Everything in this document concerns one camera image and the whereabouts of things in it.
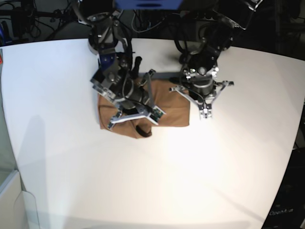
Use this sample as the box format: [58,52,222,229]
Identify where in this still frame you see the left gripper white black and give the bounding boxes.
[169,75,234,119]

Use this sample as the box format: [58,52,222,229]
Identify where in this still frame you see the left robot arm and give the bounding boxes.
[169,0,262,119]

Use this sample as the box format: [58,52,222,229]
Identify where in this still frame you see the white bin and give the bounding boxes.
[0,169,40,229]

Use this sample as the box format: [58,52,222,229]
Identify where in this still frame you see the white grey cables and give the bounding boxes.
[119,9,167,34]

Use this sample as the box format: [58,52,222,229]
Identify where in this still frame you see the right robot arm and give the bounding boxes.
[71,0,165,129]

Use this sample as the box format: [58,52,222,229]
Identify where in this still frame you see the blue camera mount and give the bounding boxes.
[115,0,183,10]

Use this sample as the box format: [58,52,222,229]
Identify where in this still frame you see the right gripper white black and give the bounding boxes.
[107,69,166,129]

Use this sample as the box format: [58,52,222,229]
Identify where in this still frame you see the black OpenArm base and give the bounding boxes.
[262,148,305,229]

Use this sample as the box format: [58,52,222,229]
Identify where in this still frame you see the brown T-shirt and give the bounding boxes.
[98,79,190,139]

